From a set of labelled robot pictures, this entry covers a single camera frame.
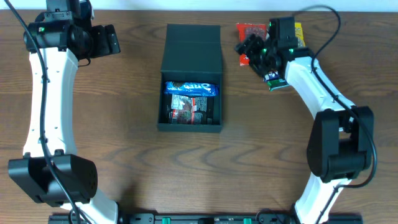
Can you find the yellow candy bag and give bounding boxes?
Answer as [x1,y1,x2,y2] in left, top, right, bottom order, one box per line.
[295,22,305,48]

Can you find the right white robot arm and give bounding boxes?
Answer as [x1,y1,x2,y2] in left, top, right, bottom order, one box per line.
[235,16,377,223]

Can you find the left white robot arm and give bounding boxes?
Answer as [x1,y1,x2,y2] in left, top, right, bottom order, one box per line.
[8,0,120,223]

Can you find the green candy bar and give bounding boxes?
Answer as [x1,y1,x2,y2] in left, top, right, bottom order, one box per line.
[267,79,289,91]

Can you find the blue Oreo cookie pack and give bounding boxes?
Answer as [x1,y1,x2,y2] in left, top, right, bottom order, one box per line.
[164,82,219,97]

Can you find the black gift box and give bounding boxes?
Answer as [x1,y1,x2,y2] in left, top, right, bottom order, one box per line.
[157,24,223,133]

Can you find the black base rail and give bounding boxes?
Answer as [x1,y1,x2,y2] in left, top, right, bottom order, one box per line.
[48,213,363,224]

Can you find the blue chocolate bar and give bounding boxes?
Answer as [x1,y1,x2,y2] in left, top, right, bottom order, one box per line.
[264,70,280,82]

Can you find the red Hacks candy bag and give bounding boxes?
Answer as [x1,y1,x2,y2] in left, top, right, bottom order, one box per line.
[234,23,268,66]

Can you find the Haribo gummy candy bag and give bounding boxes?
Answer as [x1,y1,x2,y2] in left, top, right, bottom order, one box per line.
[166,95,214,125]

